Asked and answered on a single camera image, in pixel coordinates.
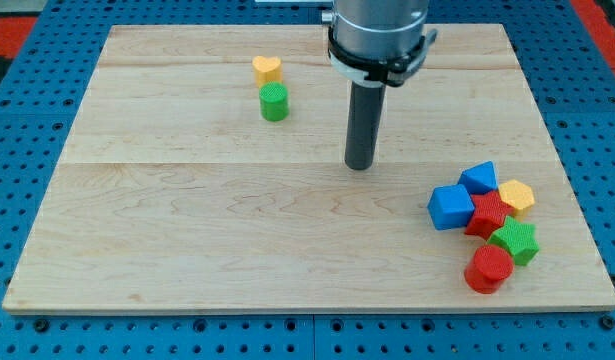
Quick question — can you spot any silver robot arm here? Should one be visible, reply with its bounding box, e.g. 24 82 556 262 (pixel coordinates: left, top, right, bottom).
328 0 438 88

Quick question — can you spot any yellow heart block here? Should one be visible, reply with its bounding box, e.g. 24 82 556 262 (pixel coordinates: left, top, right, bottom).
251 56 283 88

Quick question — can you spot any green cylinder block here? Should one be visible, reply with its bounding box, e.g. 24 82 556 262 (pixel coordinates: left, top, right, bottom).
259 82 289 122

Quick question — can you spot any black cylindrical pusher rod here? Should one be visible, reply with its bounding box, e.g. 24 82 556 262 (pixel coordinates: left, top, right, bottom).
344 83 386 170

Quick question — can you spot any wooden board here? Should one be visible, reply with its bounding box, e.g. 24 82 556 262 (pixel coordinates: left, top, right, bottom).
2 24 615 315

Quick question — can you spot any blue cube block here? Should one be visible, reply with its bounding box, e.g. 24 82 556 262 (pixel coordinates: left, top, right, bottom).
427 184 475 230

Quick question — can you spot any blue pentagon block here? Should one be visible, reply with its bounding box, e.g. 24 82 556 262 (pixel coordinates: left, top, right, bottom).
458 161 498 195

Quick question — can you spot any red star block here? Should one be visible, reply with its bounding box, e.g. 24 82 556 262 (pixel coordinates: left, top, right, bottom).
464 190 513 240

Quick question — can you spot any red cylinder block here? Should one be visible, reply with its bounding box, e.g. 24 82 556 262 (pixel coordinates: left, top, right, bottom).
463 244 514 294

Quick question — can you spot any yellow hexagon block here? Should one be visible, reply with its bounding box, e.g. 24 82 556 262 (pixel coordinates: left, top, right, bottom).
498 179 535 221

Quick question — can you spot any green star block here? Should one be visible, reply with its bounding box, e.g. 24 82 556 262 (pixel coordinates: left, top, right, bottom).
487 216 540 266

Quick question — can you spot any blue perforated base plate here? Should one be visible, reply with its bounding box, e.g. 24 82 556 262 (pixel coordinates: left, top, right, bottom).
0 0 615 359

